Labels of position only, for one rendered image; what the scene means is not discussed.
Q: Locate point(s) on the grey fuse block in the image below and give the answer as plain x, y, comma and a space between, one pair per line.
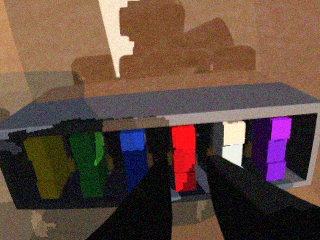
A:
66, 153

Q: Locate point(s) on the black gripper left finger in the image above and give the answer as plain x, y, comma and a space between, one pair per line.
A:
146, 214

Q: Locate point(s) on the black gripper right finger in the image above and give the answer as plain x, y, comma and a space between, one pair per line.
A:
249, 208

